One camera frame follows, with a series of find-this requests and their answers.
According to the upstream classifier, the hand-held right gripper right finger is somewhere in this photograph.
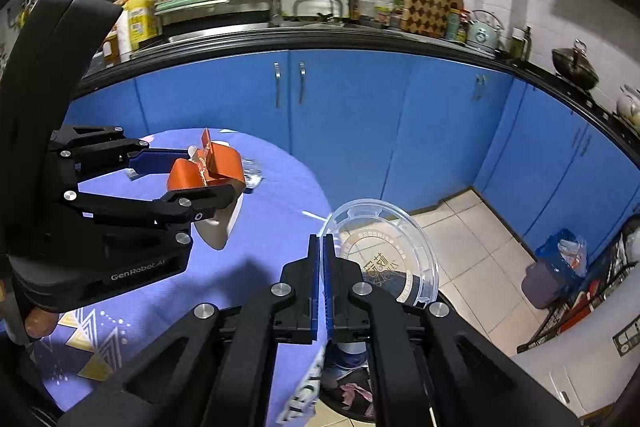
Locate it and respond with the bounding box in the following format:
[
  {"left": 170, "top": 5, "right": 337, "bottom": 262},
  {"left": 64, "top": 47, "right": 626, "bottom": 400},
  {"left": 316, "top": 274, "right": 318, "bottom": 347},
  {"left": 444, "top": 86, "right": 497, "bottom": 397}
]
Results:
[{"left": 322, "top": 234, "right": 583, "bottom": 427}]

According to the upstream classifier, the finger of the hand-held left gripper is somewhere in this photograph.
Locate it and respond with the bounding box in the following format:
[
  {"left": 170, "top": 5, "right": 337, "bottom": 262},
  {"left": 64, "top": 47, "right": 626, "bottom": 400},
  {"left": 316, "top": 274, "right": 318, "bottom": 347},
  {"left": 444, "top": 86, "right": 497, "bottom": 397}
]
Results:
[
  {"left": 50, "top": 124, "right": 201, "bottom": 181},
  {"left": 62, "top": 182, "right": 237, "bottom": 248}
]

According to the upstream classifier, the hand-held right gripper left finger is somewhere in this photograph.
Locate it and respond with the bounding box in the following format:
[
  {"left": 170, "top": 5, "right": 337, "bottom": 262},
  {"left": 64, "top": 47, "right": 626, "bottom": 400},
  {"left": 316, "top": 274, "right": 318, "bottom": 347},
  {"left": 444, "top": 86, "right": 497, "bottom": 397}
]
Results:
[{"left": 60, "top": 234, "right": 325, "bottom": 427}]

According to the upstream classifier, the orange snack packet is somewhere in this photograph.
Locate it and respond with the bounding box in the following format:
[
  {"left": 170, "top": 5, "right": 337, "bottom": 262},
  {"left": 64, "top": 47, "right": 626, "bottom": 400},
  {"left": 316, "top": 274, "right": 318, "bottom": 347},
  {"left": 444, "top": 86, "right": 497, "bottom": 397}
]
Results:
[{"left": 166, "top": 128, "right": 247, "bottom": 251}]

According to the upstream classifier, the clear plastic lid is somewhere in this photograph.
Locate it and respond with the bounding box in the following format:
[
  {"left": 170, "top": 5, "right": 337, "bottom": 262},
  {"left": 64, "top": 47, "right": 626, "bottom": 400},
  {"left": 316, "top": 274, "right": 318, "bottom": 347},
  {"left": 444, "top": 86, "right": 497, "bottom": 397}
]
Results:
[{"left": 320, "top": 198, "right": 441, "bottom": 308}]

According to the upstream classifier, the black round bin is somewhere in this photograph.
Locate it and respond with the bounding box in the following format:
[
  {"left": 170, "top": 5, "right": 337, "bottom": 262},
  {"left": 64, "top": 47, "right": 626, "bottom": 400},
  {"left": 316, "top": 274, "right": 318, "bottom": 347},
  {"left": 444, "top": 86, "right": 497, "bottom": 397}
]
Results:
[{"left": 319, "top": 274, "right": 436, "bottom": 418}]

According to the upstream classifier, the person's left hand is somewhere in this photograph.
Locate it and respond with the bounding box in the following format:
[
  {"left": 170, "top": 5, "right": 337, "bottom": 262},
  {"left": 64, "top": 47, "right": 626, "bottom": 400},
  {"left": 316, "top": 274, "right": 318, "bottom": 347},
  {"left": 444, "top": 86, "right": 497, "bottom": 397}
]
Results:
[{"left": 22, "top": 307, "right": 59, "bottom": 340}]

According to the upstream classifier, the crumpled clear wrapper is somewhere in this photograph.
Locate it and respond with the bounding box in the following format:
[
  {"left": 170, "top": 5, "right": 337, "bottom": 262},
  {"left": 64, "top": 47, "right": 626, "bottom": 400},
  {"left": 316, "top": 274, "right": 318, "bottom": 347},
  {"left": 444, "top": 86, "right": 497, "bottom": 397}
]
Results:
[{"left": 242, "top": 160, "right": 266, "bottom": 193}]

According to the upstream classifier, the purple printed tablecloth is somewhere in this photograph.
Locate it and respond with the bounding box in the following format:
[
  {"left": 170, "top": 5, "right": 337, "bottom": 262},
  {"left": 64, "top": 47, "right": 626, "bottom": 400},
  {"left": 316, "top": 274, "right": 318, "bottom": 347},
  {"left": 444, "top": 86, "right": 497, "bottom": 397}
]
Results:
[{"left": 37, "top": 130, "right": 333, "bottom": 427}]

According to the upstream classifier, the yellow detergent bottle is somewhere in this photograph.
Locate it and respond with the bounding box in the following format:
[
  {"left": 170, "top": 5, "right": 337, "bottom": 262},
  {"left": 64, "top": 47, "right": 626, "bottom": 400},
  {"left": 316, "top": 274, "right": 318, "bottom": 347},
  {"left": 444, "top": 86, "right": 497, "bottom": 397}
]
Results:
[{"left": 125, "top": 0, "right": 160, "bottom": 53}]

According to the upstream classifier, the blue kitchen cabinet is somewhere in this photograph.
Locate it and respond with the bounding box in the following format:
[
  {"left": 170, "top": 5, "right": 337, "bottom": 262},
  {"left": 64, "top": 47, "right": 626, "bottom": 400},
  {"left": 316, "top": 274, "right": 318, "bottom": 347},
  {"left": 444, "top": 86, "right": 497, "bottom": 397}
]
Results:
[{"left": 65, "top": 48, "right": 640, "bottom": 258}]

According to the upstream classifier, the grey small bin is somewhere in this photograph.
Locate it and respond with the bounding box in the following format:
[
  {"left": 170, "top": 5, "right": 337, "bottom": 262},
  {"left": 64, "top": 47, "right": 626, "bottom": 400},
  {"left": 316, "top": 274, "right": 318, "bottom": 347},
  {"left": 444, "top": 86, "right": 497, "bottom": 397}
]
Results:
[{"left": 521, "top": 259, "right": 561, "bottom": 310}]

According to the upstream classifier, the blue plastic bag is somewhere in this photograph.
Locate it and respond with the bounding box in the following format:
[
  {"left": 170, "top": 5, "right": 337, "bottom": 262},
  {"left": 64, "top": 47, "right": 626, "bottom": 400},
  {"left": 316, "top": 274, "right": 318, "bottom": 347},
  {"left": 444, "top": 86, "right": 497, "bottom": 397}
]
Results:
[{"left": 535, "top": 229, "right": 588, "bottom": 275}]

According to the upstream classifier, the white appliance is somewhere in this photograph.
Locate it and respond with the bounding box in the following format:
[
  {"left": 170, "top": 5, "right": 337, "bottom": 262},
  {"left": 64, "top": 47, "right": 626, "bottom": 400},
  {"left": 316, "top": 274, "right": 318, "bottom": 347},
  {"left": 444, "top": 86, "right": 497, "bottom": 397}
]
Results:
[{"left": 510, "top": 287, "right": 640, "bottom": 418}]

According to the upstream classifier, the red lid condiment jar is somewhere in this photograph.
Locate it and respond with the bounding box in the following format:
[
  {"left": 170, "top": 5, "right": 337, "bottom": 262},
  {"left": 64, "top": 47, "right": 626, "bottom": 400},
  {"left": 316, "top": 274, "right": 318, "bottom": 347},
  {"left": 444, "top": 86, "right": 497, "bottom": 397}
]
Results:
[{"left": 445, "top": 7, "right": 471, "bottom": 43}]

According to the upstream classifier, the mint green kettle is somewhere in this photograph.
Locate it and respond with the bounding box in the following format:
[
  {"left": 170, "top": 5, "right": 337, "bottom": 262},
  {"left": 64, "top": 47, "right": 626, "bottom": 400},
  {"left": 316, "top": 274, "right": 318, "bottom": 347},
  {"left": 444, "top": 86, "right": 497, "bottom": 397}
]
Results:
[{"left": 467, "top": 10, "right": 503, "bottom": 50}]

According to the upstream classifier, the black storage rack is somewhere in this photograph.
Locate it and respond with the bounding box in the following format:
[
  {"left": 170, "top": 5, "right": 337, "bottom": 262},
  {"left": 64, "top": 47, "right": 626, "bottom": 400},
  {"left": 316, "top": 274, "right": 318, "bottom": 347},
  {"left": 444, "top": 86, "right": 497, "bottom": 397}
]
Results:
[{"left": 517, "top": 214, "right": 640, "bottom": 355}]

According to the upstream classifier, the black wok with lid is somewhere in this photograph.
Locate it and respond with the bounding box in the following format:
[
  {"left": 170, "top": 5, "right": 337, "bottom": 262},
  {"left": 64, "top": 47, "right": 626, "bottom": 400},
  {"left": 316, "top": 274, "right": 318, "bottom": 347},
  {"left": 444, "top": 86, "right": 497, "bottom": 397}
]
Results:
[{"left": 551, "top": 40, "right": 600, "bottom": 90}]

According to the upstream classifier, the white ceramic pot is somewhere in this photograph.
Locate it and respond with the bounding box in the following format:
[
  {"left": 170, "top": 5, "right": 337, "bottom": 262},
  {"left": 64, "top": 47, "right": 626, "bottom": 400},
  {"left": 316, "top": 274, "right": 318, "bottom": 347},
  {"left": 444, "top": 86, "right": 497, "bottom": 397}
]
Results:
[{"left": 615, "top": 84, "right": 640, "bottom": 125}]

